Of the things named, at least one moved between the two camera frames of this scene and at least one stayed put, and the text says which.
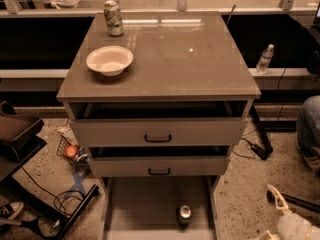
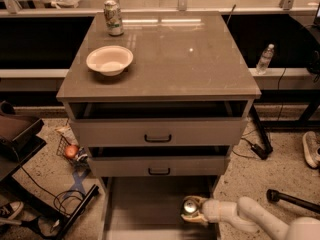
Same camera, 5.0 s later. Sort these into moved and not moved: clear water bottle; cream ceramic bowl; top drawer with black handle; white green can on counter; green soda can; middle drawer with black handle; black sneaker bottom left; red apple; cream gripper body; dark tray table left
Moved: cream gripper body; green soda can
Not moved: red apple; white green can on counter; cream ceramic bowl; dark tray table left; middle drawer with black handle; black sneaker bottom left; clear water bottle; top drawer with black handle
